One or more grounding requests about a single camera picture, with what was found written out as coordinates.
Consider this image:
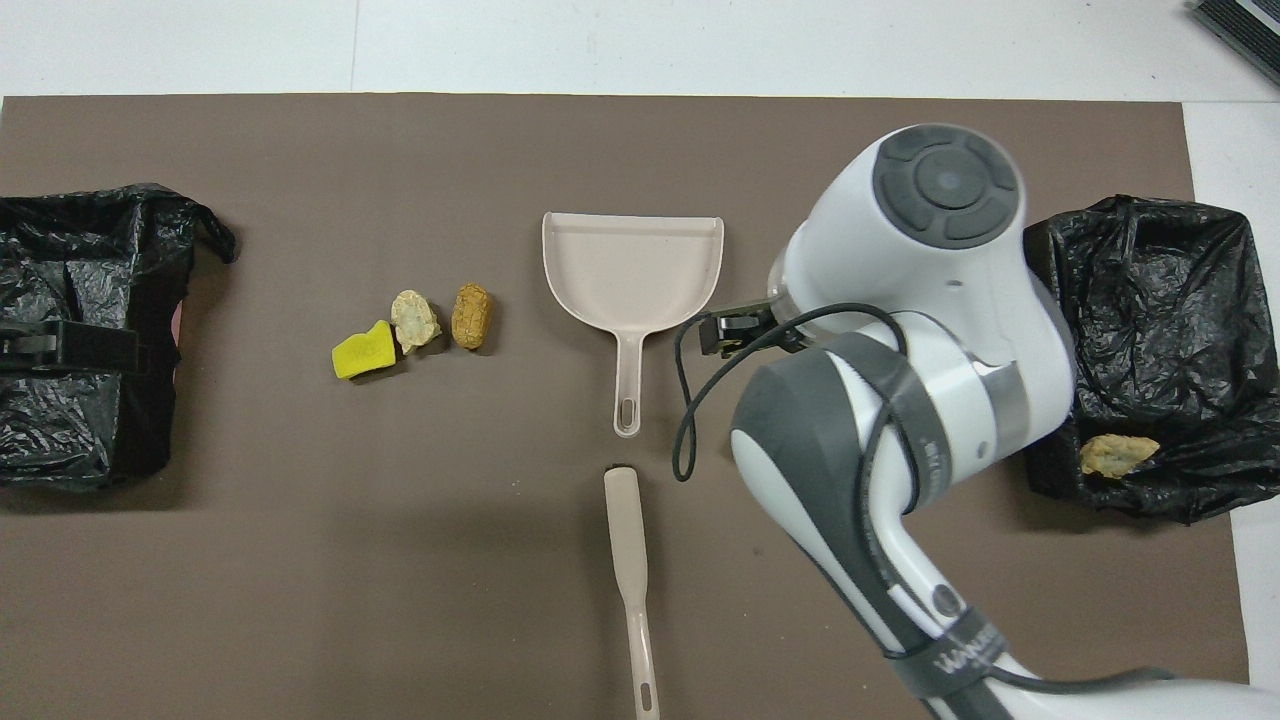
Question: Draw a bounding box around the black bag-lined bin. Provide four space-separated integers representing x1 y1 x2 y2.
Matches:
1020 195 1280 525
0 183 239 491

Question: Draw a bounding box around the flat tan bread piece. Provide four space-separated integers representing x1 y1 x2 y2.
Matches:
1079 433 1162 479

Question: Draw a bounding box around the brown bread roll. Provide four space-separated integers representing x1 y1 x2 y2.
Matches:
450 283 495 351

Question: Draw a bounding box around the brown table mat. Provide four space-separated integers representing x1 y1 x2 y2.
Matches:
0 93 1256 720

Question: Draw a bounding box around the beige hand brush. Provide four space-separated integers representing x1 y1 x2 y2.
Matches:
603 463 662 720

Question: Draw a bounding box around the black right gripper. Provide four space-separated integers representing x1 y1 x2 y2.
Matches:
697 305 801 357

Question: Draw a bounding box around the yellow sponge piece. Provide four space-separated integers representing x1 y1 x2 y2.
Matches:
331 319 398 382

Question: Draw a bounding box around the beige plastic dustpan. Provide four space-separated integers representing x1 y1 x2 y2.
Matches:
541 211 725 439

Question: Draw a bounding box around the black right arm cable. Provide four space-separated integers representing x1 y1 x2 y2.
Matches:
672 303 1176 693

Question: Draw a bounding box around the pale bread chunk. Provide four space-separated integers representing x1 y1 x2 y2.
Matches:
389 290 443 355

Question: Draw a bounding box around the dark ribbed panel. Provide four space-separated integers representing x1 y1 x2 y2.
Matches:
1188 0 1280 87

